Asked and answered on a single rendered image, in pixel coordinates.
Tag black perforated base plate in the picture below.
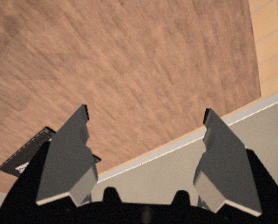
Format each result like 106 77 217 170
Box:
0 126 102 177

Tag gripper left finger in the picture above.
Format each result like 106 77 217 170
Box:
0 104 98 224

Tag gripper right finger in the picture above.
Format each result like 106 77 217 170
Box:
193 108 278 224

